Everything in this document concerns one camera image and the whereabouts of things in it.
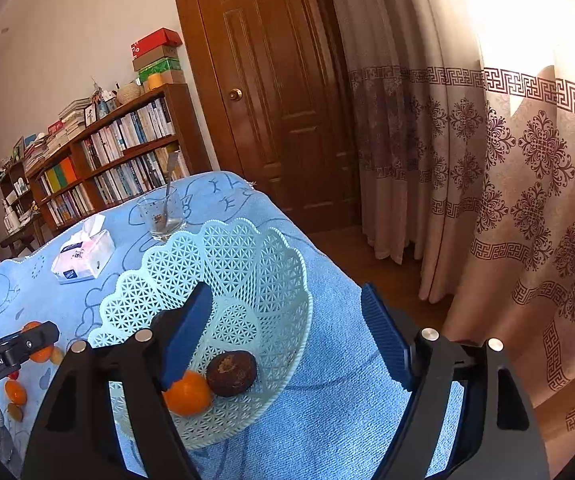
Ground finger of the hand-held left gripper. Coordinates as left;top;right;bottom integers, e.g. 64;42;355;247
14;321;60;361

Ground rows of shelved books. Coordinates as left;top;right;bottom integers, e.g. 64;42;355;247
37;97;190;228

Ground large dark mangosteen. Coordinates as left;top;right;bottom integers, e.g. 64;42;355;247
206;350;258;398

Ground brown wooden door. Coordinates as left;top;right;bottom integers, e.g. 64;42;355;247
167;0;363;233

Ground patterned beige curtain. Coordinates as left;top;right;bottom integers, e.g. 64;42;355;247
322;0;575;461

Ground wooden bookshelf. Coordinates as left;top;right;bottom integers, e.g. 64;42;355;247
24;82;213;233

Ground green cardboard box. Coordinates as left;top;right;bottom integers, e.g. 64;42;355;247
137;58;183;81

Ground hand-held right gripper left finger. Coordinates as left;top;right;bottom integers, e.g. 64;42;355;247
21;281;214;480

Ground small wooden shelf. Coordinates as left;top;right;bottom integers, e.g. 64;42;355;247
0;160;48;256

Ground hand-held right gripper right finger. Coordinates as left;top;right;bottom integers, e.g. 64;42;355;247
361;282;551;480

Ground woven wicker basket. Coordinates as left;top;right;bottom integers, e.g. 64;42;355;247
117;82;145;106

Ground stacks of books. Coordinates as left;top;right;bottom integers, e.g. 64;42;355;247
22;97;93;171

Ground large orange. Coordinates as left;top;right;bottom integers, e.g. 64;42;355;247
162;370;214;417

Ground light green plastic basket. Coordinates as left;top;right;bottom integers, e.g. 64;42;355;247
87;217;314;452

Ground clear glass cup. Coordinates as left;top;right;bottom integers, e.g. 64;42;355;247
136;194;188;242

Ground red cardboard box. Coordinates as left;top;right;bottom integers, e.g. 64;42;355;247
131;27;183;59

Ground white tissue pack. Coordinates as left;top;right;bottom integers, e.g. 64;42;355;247
50;213;116;286

